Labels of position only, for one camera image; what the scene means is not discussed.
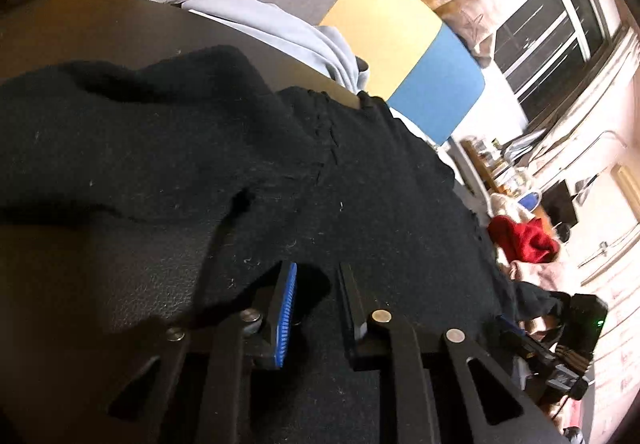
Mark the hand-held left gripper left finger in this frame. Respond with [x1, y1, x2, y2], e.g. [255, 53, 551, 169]
[95, 261, 301, 444]

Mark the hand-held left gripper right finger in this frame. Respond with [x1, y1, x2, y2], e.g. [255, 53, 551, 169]
[337, 263, 566, 444]

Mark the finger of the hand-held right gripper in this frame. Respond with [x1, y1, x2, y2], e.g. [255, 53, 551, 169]
[497, 315, 556, 372]

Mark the black sweater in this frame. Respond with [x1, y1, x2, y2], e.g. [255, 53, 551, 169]
[0, 44, 571, 444]

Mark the pink sweater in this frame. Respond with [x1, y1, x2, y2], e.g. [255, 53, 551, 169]
[500, 254, 586, 297]

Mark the red sweater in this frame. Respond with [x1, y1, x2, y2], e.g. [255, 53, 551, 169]
[487, 215, 561, 265]

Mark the black monitor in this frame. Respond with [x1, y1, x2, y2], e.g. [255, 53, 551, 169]
[542, 181, 581, 230]

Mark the beige air conditioner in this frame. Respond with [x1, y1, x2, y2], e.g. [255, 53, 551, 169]
[612, 164, 640, 225]

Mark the wooden desk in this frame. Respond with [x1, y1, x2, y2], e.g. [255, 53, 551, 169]
[460, 136, 541, 205]

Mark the beige patterned curtain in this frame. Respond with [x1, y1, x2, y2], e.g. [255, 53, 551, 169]
[525, 39, 640, 175]

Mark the grey yellow blue armchair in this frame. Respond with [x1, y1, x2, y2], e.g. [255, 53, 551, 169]
[150, 0, 486, 145]

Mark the light blue hoodie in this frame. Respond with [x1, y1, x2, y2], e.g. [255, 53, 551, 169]
[132, 0, 371, 95]

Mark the window with white frame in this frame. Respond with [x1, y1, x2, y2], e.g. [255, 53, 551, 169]
[492, 0, 608, 120]

